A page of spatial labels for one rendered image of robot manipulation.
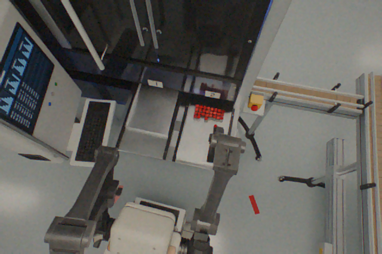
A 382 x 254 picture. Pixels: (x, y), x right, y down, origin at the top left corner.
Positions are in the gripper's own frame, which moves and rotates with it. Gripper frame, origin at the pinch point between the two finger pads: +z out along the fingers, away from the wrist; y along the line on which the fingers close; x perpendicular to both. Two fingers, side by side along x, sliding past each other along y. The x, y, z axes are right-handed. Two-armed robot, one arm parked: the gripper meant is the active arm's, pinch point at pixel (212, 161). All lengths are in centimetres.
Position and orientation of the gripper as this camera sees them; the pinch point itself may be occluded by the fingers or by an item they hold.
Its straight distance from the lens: 145.7
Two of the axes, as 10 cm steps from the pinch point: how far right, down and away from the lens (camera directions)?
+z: -0.4, 5.5, 8.3
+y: 2.1, -8.1, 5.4
